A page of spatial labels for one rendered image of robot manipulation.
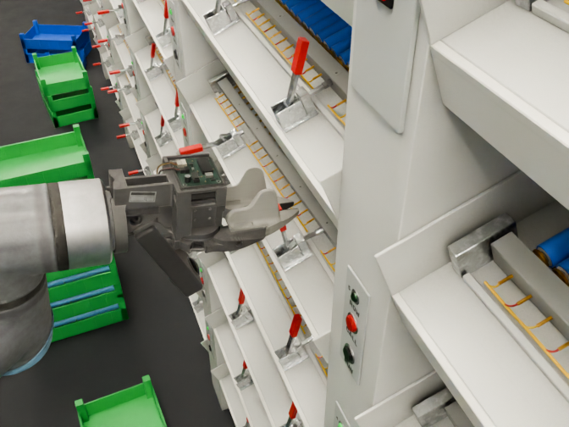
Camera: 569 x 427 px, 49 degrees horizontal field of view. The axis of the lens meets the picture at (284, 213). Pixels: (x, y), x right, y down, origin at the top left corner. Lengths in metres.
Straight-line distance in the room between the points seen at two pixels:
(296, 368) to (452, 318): 0.49
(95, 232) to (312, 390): 0.41
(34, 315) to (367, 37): 0.46
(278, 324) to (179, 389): 0.91
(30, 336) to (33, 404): 1.20
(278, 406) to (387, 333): 0.63
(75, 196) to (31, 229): 0.05
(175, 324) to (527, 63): 1.75
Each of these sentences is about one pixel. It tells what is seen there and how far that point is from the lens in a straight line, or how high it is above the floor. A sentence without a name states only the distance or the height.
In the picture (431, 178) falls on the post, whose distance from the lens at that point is 0.43.
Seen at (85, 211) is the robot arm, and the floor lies 1.11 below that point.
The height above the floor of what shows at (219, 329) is 0.35.
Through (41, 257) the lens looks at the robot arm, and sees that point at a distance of 0.64.
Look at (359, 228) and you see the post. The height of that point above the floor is 1.17.
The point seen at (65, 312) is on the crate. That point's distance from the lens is 1.97.
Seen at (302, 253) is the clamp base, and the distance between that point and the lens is 0.78.
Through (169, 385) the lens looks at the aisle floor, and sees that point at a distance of 1.86.
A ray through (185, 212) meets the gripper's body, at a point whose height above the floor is 1.09.
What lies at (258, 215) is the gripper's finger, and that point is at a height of 1.05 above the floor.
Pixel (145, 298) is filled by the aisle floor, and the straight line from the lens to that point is 2.09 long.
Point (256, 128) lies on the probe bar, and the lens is 0.96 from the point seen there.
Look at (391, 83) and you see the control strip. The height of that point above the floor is 1.31.
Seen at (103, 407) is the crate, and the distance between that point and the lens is 1.84.
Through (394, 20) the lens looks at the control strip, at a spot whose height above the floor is 1.35.
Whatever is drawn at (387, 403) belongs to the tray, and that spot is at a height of 1.00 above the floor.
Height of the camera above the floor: 1.49
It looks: 39 degrees down
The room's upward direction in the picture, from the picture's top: straight up
